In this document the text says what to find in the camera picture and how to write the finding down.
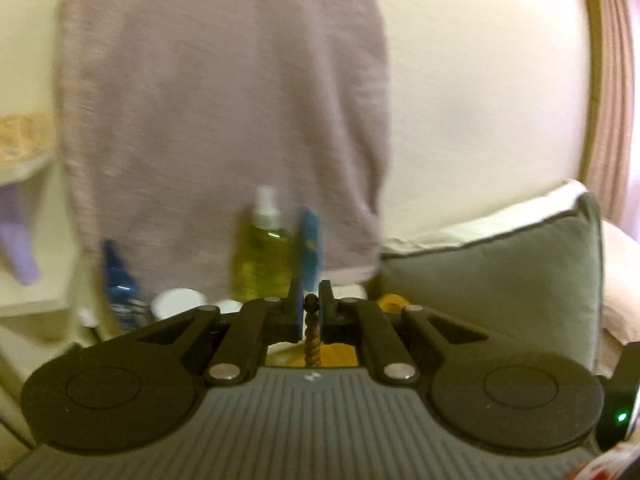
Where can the yellow plastic tray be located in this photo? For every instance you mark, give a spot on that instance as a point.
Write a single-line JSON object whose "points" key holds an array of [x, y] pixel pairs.
{"points": [[391, 304]]}

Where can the wooden box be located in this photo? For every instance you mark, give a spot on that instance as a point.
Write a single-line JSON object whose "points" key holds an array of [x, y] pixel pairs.
{"points": [[22, 135]]}

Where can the lilac towel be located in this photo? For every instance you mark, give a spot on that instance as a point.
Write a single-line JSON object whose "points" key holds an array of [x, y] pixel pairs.
{"points": [[225, 110]]}

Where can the blue white tube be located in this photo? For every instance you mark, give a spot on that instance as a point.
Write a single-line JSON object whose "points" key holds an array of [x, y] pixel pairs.
{"points": [[309, 240]]}

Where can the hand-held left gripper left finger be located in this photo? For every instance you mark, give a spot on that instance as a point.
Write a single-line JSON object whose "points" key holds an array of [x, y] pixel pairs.
{"points": [[297, 312]]}

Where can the white pillow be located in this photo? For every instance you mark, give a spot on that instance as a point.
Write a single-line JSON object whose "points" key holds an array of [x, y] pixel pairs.
{"points": [[620, 285]]}

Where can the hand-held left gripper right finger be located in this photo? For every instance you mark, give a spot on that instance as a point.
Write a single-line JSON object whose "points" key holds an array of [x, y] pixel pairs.
{"points": [[325, 312]]}

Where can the grey cushion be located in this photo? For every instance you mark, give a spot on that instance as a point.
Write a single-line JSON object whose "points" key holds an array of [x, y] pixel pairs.
{"points": [[500, 280]]}

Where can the green spray bottle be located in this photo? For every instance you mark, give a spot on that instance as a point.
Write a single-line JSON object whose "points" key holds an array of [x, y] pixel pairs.
{"points": [[260, 255]]}

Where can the white shelf unit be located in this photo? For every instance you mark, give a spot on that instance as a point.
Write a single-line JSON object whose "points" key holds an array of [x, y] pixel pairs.
{"points": [[30, 305]]}

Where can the pink curtain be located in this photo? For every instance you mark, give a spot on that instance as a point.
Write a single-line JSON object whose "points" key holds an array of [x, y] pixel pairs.
{"points": [[615, 110]]}

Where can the purple tube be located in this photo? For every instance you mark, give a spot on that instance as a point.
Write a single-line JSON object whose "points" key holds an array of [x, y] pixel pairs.
{"points": [[20, 250]]}

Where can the dark blue spray bottle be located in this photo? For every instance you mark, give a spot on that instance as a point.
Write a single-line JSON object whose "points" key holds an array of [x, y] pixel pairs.
{"points": [[120, 290]]}

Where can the red white patterned cloth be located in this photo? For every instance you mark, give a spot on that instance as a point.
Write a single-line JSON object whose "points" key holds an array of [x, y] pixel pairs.
{"points": [[607, 465]]}

